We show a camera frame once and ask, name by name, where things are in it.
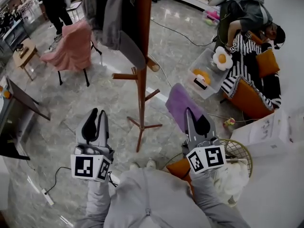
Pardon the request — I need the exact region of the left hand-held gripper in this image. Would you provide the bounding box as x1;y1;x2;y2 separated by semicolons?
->
70;107;115;183

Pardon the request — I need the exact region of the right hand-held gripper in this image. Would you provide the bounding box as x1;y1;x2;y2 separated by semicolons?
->
181;107;227;175

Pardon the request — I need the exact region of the purple cloth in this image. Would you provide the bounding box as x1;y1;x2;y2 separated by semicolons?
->
165;83;209;134

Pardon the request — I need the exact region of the wooden coat rack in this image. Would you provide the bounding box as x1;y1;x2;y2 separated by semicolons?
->
111;0;163;153

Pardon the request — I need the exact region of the person's left forearm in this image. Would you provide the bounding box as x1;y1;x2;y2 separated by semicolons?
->
85;178;112;220

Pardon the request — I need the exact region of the person's right forearm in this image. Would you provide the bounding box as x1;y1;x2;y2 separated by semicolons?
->
189;169;225;209

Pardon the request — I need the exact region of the small yellow pink toy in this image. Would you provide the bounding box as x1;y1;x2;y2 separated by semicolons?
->
223;117;236;128

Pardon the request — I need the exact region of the orange seat cushion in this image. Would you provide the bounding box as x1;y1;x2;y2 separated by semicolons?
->
165;158;198;199

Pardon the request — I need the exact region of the orange plush toy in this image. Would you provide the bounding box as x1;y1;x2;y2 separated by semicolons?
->
192;68;211;85

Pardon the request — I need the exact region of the black metal chair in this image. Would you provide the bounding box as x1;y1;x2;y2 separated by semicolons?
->
57;40;103;87

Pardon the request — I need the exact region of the orange sofa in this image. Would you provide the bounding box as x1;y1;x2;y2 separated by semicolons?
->
219;32;282;118

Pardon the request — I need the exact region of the white tissue box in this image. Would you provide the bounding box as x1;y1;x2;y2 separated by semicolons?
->
212;159;250;208

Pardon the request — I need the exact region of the clear storage box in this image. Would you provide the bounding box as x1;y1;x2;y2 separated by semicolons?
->
187;47;230;99

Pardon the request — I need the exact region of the white water dispenser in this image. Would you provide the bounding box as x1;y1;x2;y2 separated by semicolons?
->
230;108;297;158

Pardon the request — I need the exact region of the flower shaped pillow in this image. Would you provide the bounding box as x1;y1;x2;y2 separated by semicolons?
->
212;46;235;71

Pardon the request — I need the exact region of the black white striped blanket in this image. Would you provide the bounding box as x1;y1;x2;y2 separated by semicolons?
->
220;33;282;110

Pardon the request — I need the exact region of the dark table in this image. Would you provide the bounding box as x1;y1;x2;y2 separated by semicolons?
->
0;76;52;161

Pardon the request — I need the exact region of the white power strip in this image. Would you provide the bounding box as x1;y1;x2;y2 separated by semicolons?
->
40;188;55;206

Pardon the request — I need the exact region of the person's grey clothed body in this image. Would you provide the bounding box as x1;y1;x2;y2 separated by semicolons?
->
76;169;251;228

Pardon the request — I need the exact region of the pink chair cover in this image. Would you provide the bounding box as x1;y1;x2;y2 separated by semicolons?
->
39;20;93;72

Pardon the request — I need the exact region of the orange throw pillow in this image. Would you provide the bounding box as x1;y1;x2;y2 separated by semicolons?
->
255;48;281;78

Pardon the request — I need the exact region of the small wooden table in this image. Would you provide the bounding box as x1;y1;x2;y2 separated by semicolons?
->
13;39;41;82

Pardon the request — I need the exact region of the clear box of pink toys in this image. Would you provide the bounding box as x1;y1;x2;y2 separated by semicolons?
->
202;9;220;26

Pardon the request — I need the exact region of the black floor cable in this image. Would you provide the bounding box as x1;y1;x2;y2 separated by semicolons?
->
45;166;72;194

